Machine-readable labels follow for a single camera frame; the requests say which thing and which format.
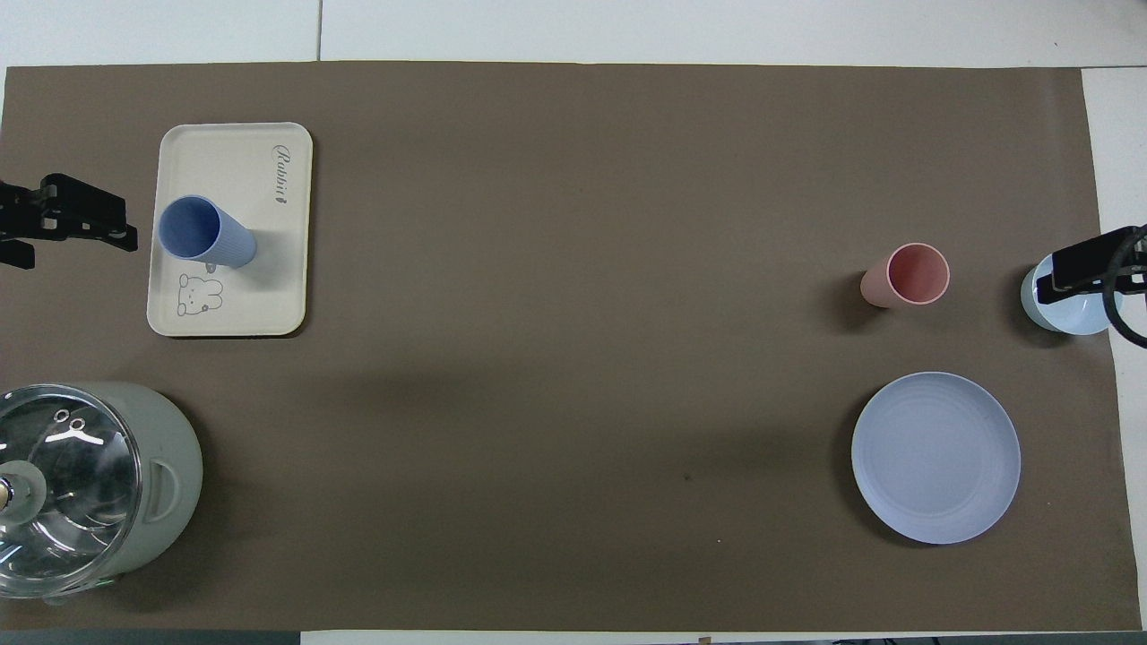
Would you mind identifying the pale green cooking pot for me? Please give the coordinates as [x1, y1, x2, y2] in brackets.
[0, 382, 203, 601]

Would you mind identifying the brown table mat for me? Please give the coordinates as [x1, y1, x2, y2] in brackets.
[0, 61, 1143, 632]

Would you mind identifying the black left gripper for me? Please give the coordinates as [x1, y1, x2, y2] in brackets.
[0, 172, 141, 271]

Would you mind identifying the pink plastic cup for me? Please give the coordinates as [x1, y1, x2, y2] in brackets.
[860, 243, 951, 310]

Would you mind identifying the glass pot lid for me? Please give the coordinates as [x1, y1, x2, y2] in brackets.
[0, 385, 142, 597]

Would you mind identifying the blue plastic plate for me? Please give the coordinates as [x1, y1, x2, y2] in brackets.
[851, 372, 1022, 545]

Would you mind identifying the cream tray with rabbit print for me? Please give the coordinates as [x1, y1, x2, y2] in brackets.
[146, 122, 314, 338]

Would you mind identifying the light blue bowl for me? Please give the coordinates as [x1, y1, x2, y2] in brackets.
[1021, 254, 1124, 336]

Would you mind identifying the blue ribbed cup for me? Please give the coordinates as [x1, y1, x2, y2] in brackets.
[158, 195, 258, 270]

